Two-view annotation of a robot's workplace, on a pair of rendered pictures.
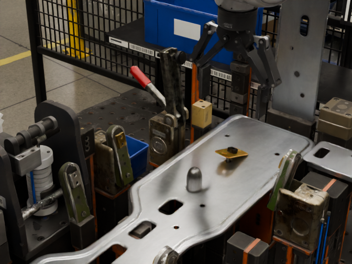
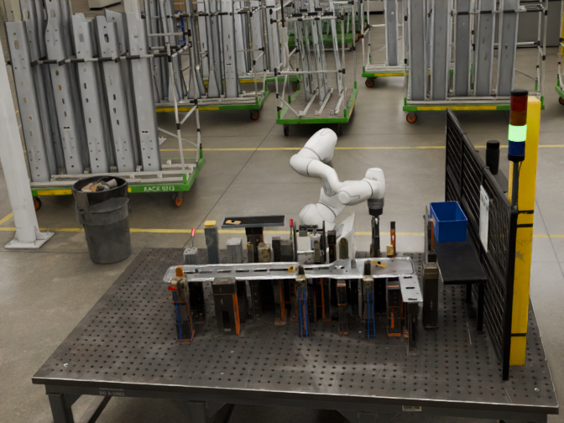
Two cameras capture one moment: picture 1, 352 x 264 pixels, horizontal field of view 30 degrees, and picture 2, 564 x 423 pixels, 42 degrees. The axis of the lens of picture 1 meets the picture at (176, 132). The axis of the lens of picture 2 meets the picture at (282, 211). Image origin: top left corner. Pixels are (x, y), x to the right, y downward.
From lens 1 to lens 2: 328 cm
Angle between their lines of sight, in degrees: 53
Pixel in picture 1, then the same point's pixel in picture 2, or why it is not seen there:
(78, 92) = (539, 268)
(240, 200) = (357, 274)
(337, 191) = (392, 288)
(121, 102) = not seen: hidden behind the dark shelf
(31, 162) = (303, 233)
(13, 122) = not seen: hidden behind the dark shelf
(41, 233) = (307, 260)
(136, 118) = not seen: hidden behind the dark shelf
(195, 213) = (341, 271)
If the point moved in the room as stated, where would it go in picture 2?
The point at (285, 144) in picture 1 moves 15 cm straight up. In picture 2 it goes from (403, 270) to (403, 245)
